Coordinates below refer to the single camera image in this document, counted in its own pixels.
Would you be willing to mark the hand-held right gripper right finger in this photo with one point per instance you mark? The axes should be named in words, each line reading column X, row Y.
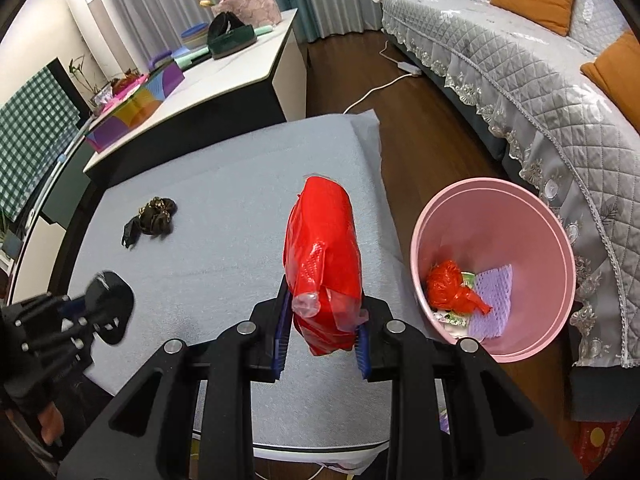
column 364, row 355

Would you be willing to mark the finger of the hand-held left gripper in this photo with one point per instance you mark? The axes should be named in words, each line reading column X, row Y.
column 85, row 337
column 75, row 306

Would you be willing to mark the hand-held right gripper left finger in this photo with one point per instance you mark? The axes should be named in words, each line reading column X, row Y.
column 281, row 350

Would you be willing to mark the black plastic piece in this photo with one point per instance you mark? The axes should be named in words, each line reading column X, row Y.
column 112, row 300

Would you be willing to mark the white paper bag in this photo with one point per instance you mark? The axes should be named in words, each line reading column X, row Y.
column 457, row 332

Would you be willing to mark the orange-red plastic bag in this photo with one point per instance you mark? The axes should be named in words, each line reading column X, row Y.
column 450, row 287

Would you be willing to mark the shiny red wrapper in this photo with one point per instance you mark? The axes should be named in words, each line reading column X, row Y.
column 325, row 240

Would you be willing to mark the small green wrapper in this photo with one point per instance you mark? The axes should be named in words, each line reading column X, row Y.
column 467, row 277

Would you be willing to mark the purple foam net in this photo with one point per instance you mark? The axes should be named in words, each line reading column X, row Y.
column 492, row 305

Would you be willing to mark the pink plastic bin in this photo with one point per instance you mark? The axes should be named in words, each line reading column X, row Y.
column 525, row 240

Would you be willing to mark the person's left hand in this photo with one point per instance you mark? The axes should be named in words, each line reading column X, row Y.
column 52, row 425

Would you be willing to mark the low tv cabinet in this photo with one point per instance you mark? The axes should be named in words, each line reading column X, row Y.
column 55, row 195

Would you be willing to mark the dark crumpled wrapper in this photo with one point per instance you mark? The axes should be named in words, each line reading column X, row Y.
column 155, row 217

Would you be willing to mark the grey table mat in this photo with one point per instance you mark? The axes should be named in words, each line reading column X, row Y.
column 225, row 200

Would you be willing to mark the green checkered cloth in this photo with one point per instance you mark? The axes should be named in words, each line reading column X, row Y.
column 30, row 145

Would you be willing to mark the colourful box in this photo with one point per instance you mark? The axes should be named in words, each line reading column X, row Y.
column 135, row 107

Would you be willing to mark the black television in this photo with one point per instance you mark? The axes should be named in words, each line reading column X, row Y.
column 65, row 80

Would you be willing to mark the red gift basket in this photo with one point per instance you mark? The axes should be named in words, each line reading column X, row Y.
column 127, row 84

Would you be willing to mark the potted bamboo plant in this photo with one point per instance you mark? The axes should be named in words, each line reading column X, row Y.
column 82, row 77

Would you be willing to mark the red printed box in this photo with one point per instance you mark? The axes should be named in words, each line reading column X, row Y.
column 600, row 445

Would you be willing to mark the purple container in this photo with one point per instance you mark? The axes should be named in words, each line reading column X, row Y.
column 161, row 58

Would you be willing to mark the mint green rolled mat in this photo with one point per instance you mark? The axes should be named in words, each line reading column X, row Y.
column 192, row 59

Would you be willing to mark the white standing air conditioner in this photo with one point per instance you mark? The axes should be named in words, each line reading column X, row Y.
column 100, row 25

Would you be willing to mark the white-top cabinet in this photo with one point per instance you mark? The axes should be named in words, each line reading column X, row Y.
column 240, row 70

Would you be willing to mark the white power strip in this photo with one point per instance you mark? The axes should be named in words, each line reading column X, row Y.
column 409, row 68

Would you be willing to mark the stack of bowls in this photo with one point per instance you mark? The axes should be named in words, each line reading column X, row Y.
column 194, row 36

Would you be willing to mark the grey quilted sofa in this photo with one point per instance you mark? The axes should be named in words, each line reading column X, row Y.
column 550, row 125

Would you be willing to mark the dark green bag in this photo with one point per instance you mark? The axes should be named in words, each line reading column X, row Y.
column 232, row 45

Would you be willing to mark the black bag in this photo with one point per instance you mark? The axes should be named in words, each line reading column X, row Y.
column 222, row 25

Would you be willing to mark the pink quilted bag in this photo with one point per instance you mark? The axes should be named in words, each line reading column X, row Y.
column 255, row 5

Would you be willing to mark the photo frame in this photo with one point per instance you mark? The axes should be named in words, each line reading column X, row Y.
column 102, row 97

